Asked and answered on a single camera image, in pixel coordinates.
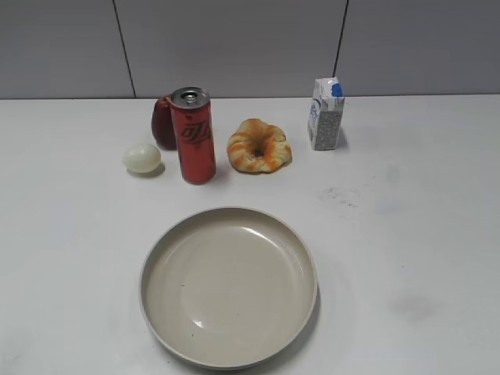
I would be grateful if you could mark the white egg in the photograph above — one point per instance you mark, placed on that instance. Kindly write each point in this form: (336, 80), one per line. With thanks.
(142, 158)

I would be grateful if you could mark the red apple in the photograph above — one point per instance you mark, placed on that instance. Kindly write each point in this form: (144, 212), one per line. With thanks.
(162, 124)

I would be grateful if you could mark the red cola can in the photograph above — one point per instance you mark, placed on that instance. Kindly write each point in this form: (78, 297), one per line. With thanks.
(192, 123)

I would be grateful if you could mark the beige round plate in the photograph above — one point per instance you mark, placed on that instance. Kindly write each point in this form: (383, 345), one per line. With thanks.
(228, 288)

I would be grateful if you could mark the small white milk carton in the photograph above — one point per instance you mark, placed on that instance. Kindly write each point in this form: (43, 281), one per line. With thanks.
(325, 114)

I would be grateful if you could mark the ring-shaped croissant bread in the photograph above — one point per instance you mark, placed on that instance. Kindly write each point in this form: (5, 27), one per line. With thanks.
(258, 147)

